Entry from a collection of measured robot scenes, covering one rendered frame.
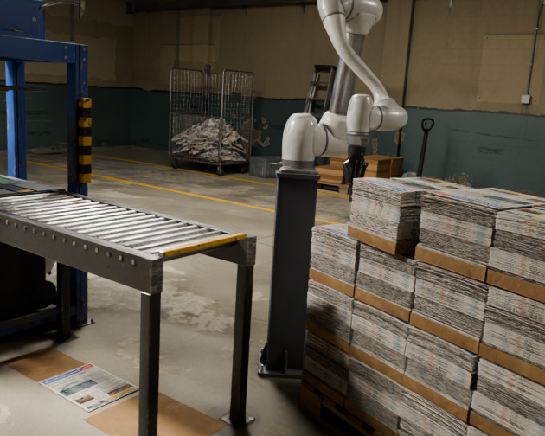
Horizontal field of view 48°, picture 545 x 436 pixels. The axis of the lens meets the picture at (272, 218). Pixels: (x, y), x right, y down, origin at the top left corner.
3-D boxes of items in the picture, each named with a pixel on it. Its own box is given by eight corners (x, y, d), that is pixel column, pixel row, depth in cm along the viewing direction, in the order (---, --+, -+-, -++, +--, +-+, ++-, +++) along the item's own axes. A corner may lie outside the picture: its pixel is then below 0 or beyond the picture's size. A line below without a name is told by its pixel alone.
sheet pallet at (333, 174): (406, 195, 907) (409, 157, 896) (380, 201, 842) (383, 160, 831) (336, 185, 977) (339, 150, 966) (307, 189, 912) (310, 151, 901)
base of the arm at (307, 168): (270, 167, 301) (270, 156, 299) (314, 169, 301) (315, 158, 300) (270, 172, 283) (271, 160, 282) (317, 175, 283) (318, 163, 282)
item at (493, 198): (494, 189, 223) (495, 187, 223) (568, 204, 200) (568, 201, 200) (425, 194, 203) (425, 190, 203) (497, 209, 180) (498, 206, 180)
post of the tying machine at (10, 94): (30, 297, 388) (26, 45, 357) (17, 300, 381) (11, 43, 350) (22, 294, 393) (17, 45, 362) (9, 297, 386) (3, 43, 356)
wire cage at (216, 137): (250, 173, 1053) (256, 72, 1019) (218, 176, 988) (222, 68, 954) (199, 165, 1123) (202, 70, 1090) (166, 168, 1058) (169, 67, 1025)
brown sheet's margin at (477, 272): (484, 248, 228) (486, 237, 227) (556, 269, 205) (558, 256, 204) (413, 258, 207) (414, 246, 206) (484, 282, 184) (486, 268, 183)
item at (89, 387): (141, 389, 279) (141, 387, 279) (88, 413, 256) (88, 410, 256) (90, 364, 300) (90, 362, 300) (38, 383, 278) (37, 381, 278)
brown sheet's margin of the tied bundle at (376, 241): (380, 234, 242) (381, 223, 242) (429, 252, 218) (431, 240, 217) (346, 235, 235) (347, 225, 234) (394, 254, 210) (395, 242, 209)
